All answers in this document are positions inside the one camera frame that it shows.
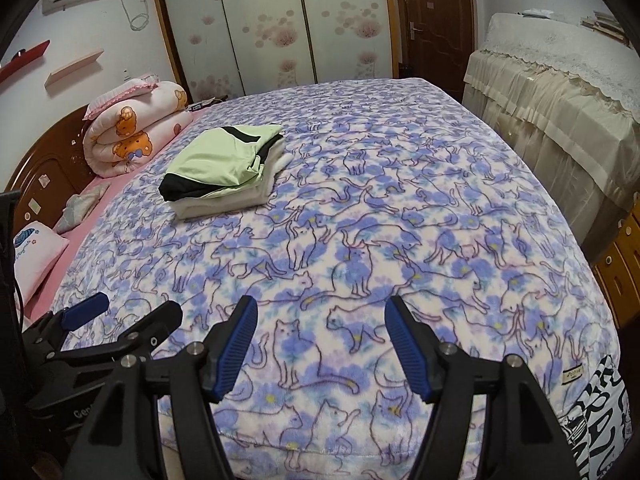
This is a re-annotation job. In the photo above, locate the grey cloth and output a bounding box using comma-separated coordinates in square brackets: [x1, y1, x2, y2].
[52, 180, 111, 235]

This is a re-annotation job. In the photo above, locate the wooden headboard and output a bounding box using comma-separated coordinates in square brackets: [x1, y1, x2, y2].
[0, 105, 98, 233]

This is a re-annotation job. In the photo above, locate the cat print fleece blanket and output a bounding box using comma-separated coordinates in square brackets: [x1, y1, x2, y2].
[52, 77, 623, 480]

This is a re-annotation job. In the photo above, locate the cream white fuzzy garment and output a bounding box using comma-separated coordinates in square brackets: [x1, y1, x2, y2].
[172, 140, 293, 220]

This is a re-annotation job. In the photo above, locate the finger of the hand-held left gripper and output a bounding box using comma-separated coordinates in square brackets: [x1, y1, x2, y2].
[22, 291, 111, 346]
[47, 301, 184, 363]

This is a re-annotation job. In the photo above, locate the pink bedsheet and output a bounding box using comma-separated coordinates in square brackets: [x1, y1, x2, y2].
[22, 107, 221, 321]

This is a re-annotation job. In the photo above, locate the red wall shelf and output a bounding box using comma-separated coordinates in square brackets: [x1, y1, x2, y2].
[0, 40, 51, 82]

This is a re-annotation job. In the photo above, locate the floral sliding door wardrobe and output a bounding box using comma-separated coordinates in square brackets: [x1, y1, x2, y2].
[149, 0, 401, 106]

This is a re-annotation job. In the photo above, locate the bear print pink quilt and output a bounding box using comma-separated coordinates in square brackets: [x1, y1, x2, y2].
[82, 80, 193, 178]

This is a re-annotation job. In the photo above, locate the black and white printed cloth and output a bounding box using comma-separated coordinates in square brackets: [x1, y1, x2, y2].
[555, 355, 633, 480]

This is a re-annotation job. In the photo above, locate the dark wooden door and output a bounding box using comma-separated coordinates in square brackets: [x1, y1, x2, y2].
[392, 0, 476, 106]

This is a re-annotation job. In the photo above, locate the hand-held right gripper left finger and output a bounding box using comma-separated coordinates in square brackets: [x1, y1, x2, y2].
[65, 295, 259, 480]

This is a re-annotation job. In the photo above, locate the wooden drawer cabinet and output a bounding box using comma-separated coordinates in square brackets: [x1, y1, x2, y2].
[592, 210, 640, 328]

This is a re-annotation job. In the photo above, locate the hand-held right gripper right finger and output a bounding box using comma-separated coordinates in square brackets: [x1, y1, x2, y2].
[384, 295, 581, 480]

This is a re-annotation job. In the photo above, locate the pink printed pillow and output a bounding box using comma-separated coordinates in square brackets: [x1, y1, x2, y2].
[12, 225, 71, 306]

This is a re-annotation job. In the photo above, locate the light green jacket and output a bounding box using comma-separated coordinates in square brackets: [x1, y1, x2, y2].
[158, 125, 287, 201]

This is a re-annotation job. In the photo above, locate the pink frilled pillow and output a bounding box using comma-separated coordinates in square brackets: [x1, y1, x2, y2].
[82, 74, 161, 121]

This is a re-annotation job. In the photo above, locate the stack of books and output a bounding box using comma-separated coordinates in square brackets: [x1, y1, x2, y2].
[580, 10, 628, 43]

